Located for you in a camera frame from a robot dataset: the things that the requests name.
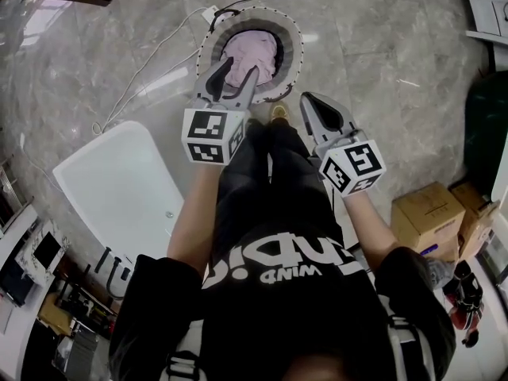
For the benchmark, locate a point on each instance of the red and black bag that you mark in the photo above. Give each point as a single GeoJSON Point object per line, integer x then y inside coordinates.
{"type": "Point", "coordinates": [464, 300]}

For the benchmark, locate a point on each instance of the white marbled side table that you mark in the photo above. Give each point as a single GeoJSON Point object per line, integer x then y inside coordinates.
{"type": "Point", "coordinates": [41, 252]}

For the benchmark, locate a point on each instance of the large cardboard box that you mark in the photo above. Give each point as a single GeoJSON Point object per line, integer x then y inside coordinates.
{"type": "Point", "coordinates": [426, 218]}

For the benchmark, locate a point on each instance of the person's right forearm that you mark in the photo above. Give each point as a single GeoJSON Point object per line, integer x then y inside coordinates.
{"type": "Point", "coordinates": [369, 220]}

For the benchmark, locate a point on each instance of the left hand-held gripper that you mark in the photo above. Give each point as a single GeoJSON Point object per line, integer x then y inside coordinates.
{"type": "Point", "coordinates": [206, 127]}

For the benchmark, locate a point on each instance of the pink cloth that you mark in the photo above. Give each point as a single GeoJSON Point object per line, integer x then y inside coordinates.
{"type": "Point", "coordinates": [250, 60]}

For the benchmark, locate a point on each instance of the small cardboard box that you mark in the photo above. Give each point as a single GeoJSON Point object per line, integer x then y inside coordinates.
{"type": "Point", "coordinates": [474, 220]}

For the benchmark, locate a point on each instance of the dark green container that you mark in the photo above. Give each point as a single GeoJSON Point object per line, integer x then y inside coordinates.
{"type": "Point", "coordinates": [486, 133]}

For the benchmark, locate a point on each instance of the person's left forearm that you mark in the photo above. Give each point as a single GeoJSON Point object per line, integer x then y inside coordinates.
{"type": "Point", "coordinates": [190, 212]}

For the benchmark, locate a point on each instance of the person's black printed shirt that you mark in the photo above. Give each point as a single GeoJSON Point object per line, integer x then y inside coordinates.
{"type": "Point", "coordinates": [278, 312]}

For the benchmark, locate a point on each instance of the white cabinet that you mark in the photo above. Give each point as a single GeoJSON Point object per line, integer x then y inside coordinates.
{"type": "Point", "coordinates": [486, 10]}

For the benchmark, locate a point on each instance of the black bathtub faucet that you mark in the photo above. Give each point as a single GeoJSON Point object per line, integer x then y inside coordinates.
{"type": "Point", "coordinates": [115, 270]}

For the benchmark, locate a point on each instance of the white power adapter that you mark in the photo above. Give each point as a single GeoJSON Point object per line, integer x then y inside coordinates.
{"type": "Point", "coordinates": [209, 12]}

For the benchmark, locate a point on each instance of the person's black trousers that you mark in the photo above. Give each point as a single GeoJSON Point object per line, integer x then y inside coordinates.
{"type": "Point", "coordinates": [278, 181]}

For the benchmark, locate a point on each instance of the white bathtub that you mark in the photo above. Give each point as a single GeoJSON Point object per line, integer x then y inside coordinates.
{"type": "Point", "coordinates": [115, 181]}

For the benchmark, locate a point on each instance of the round grey woven basket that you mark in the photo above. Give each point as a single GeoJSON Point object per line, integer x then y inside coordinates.
{"type": "Point", "coordinates": [291, 50]}

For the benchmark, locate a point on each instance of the person's yellow shoe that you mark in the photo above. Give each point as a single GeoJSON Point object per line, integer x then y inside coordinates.
{"type": "Point", "coordinates": [280, 111]}

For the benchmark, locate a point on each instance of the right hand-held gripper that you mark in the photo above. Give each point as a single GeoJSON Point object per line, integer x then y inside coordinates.
{"type": "Point", "coordinates": [353, 169]}

